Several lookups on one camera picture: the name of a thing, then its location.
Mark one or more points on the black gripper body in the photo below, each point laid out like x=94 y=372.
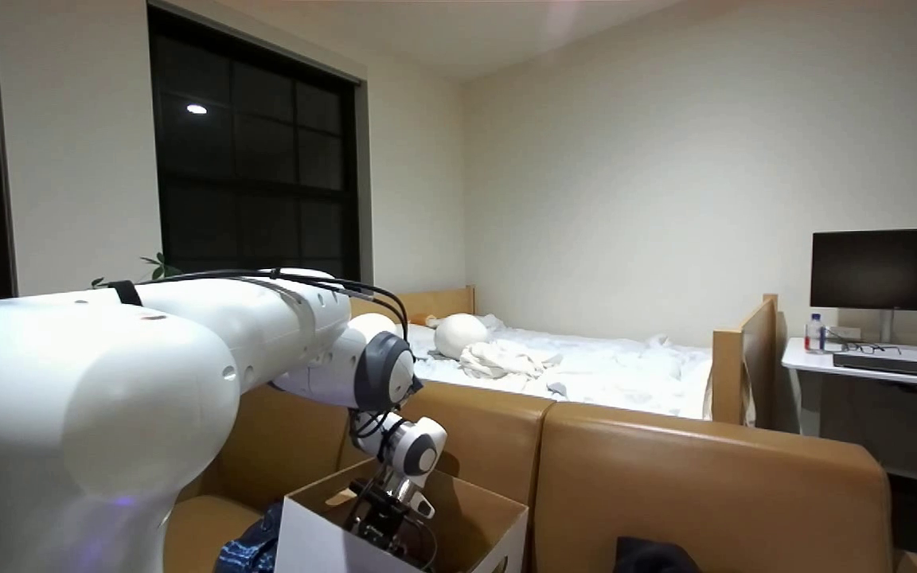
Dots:
x=384 y=519

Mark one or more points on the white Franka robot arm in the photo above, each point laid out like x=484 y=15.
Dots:
x=86 y=414

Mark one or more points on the white cardboard box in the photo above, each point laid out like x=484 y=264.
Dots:
x=302 y=544

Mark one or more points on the dark blue cloth bundle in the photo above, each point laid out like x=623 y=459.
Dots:
x=251 y=544

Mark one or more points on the cream crumpled cloth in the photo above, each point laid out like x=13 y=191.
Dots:
x=508 y=361

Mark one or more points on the round white pillow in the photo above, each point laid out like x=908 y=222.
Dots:
x=458 y=332

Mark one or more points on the black cloth pile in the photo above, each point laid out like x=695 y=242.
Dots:
x=651 y=557

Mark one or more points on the tan leather sofa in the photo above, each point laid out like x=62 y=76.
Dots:
x=691 y=487

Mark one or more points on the green potted plant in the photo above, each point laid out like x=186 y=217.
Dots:
x=157 y=267

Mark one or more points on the large dark window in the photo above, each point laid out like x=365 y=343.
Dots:
x=251 y=147

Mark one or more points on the small bottle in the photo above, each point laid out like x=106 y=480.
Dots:
x=817 y=334

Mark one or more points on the white desk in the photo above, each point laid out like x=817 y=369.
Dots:
x=884 y=414

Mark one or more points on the black keyboard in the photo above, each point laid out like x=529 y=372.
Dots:
x=884 y=364

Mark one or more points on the black computer monitor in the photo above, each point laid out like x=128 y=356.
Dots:
x=890 y=267

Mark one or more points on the wooden bed frame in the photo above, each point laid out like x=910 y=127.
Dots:
x=750 y=367

